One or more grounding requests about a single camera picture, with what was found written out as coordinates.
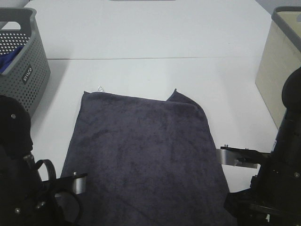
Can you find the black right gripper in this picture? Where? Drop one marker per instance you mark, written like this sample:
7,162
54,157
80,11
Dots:
273,199

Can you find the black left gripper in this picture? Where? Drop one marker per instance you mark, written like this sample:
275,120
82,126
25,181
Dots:
43,210

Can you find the dark grey towel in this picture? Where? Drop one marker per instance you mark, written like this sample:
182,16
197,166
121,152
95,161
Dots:
148,163

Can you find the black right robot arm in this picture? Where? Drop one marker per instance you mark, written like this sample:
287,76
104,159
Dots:
287,149

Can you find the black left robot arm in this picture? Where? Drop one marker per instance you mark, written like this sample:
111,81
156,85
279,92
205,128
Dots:
28,187

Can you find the grey perforated plastic basket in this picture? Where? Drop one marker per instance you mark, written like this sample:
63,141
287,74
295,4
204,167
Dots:
26,77

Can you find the beige bin with grey rim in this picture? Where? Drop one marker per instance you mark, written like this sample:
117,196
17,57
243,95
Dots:
281,57

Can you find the blue cloth in basket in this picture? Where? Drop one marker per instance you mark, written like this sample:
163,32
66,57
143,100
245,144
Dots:
7,59

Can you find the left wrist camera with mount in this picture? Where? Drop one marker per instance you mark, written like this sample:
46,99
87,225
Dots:
75,182

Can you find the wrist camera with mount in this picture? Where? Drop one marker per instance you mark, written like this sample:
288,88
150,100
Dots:
75,182
247,158

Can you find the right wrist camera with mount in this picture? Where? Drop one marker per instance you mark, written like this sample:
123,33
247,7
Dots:
247,158

